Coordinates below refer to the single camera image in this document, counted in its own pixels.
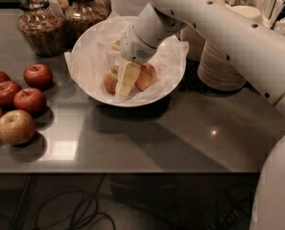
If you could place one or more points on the glass granola jar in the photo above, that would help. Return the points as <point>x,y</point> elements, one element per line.
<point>43,30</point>
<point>83,14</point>

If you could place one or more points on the left glass granola jar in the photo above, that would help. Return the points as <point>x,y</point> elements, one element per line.
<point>43,30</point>

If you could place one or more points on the white bowl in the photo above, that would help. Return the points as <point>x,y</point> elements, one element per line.
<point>94,48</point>

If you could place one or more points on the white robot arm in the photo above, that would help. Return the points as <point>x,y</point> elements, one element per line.
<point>256,52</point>

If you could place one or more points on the rear stack paper bowls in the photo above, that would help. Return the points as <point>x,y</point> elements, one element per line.
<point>195,40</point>

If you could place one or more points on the red apple middle left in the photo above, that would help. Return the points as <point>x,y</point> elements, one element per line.
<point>8,89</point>

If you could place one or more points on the yellow-red apple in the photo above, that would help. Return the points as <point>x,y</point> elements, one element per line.
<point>110,79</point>
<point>147,77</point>

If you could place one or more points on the right glass granola jar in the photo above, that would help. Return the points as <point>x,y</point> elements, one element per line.
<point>83,14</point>

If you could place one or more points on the front stack paper bowls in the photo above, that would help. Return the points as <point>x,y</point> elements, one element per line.
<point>216,72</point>

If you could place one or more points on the red apple top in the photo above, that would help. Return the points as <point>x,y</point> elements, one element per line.
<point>38,76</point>

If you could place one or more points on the yellow-green apple front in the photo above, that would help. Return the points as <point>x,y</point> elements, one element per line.
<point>17,127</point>

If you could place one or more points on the red apple middle right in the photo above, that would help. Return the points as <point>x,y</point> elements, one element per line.
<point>30,100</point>

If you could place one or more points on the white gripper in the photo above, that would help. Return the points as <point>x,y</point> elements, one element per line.
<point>133,49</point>

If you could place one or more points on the white paper liner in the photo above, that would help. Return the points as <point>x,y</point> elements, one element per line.
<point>97,55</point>

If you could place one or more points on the stack paper bowls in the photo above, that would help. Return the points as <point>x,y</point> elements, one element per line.
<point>216,72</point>
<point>195,40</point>

